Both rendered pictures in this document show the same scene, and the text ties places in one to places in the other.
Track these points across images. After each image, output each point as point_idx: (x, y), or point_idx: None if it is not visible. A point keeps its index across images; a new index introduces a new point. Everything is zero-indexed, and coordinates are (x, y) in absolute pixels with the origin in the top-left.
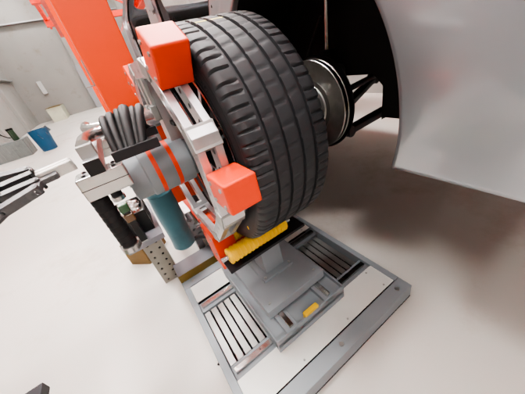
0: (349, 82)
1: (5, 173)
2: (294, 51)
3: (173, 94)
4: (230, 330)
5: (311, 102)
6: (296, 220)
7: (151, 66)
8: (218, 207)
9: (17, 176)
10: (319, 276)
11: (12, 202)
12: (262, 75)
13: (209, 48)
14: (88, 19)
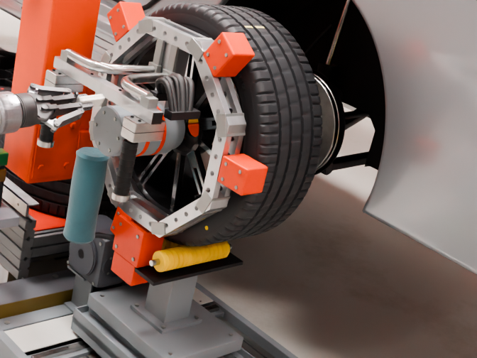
0: (344, 116)
1: (54, 89)
2: (314, 82)
3: (155, 49)
4: None
5: (316, 128)
6: (233, 256)
7: (218, 59)
8: (215, 187)
9: (65, 95)
10: (236, 344)
11: (69, 118)
12: (290, 95)
13: (259, 60)
14: None
